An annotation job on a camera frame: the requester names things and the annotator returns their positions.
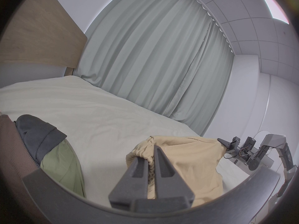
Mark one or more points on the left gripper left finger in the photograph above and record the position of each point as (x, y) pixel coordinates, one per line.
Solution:
(130, 185)

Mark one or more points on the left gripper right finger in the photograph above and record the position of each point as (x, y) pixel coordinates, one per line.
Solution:
(168, 178)

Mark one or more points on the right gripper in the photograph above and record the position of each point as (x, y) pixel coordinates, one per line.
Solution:
(238, 154)

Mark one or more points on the beige shorts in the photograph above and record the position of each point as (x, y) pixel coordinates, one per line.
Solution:
(186, 160)

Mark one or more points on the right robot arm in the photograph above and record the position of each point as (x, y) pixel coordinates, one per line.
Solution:
(273, 143)

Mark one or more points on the bed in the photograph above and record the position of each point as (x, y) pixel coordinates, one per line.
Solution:
(93, 106)

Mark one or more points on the green garment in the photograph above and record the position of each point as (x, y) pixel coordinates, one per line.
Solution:
(63, 164)

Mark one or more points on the dark grey garment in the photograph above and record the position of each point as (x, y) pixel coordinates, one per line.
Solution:
(35, 134)

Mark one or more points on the grey-green curtain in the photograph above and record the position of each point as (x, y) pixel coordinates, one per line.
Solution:
(151, 59)

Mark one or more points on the brown garment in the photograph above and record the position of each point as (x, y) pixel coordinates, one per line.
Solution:
(11, 148)

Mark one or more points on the ceiling light panel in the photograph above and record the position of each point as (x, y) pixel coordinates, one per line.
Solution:
(274, 7)

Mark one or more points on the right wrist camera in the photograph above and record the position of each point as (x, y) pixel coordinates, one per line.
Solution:
(249, 142)

